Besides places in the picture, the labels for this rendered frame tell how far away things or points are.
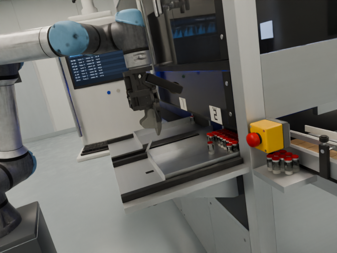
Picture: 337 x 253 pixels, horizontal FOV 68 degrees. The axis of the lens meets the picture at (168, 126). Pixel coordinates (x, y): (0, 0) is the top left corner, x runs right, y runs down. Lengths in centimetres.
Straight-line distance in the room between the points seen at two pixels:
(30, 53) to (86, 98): 97
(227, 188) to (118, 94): 99
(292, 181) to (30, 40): 75
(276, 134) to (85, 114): 124
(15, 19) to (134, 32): 577
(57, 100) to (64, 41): 563
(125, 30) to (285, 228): 83
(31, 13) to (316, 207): 609
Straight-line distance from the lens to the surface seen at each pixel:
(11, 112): 103
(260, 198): 88
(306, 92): 89
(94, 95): 165
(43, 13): 635
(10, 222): 106
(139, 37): 72
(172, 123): 137
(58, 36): 64
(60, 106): 626
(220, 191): 92
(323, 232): 116
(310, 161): 78
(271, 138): 71
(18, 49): 74
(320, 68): 92
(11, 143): 106
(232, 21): 75
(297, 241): 109
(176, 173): 78
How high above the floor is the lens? 125
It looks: 15 degrees down
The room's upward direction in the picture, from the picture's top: 11 degrees counter-clockwise
